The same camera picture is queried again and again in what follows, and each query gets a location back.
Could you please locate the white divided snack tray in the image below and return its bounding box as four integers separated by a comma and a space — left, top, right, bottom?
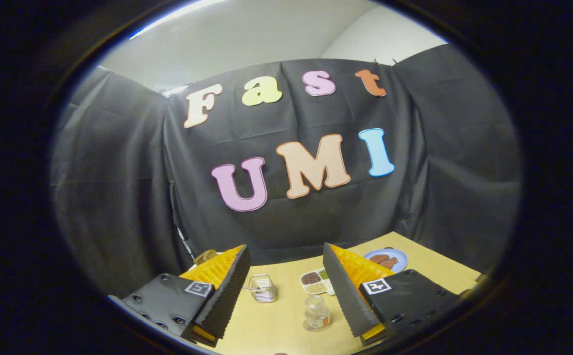
300, 268, 335, 296

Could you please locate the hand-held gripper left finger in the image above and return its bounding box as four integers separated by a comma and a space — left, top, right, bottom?
119, 244, 251, 347

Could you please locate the small wire mesh basket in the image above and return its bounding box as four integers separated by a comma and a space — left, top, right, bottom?
242, 274, 278, 303

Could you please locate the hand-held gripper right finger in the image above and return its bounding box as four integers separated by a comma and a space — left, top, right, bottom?
322, 243, 465, 346

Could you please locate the clear glass juice bottle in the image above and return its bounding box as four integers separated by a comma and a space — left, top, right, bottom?
304, 295, 333, 331

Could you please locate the wooden table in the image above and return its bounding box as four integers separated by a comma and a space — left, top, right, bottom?
195, 231, 482, 355

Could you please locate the small blue plate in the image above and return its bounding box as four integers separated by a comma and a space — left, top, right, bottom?
364, 248, 409, 273

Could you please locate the black backdrop cloth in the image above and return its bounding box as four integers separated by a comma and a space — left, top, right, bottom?
50, 44, 523, 296

